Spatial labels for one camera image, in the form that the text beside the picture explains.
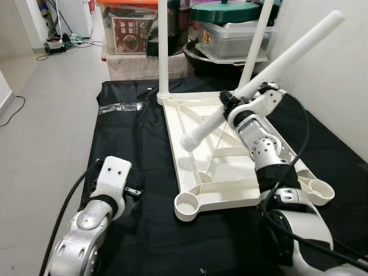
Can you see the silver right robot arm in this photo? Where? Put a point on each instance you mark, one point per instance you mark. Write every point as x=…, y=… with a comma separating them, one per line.
x=264, y=149

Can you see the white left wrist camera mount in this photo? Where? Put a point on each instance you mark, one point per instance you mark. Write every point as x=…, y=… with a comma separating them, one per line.
x=112, y=175

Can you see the black tablecloth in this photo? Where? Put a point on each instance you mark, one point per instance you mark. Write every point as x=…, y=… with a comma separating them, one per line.
x=144, y=241

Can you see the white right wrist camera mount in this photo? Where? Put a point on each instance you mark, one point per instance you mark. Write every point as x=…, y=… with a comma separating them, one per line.
x=264, y=102

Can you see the black bag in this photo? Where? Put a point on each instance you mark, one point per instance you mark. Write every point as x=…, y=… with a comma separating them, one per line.
x=178, y=29

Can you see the white plastic table top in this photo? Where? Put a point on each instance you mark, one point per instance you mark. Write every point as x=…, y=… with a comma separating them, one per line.
x=221, y=172

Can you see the clear plastic bag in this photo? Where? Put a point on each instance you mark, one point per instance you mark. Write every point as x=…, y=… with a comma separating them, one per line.
x=121, y=107

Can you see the black wok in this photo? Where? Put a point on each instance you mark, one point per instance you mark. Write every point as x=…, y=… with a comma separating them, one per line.
x=192, y=57

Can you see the orange lidded storage box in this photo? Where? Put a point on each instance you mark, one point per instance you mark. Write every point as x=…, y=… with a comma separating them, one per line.
x=126, y=3

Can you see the clear plastic container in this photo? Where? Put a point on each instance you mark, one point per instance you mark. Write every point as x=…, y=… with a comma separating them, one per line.
x=230, y=40

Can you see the green pot lid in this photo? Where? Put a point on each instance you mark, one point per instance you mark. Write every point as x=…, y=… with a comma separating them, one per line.
x=224, y=12

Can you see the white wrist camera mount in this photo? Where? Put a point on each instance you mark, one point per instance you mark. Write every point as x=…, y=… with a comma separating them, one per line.
x=112, y=175
x=264, y=102

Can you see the red printed box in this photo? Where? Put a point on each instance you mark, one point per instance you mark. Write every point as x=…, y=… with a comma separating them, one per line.
x=129, y=34

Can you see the beige cloth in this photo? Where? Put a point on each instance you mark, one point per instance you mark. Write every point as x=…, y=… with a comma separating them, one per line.
x=138, y=68

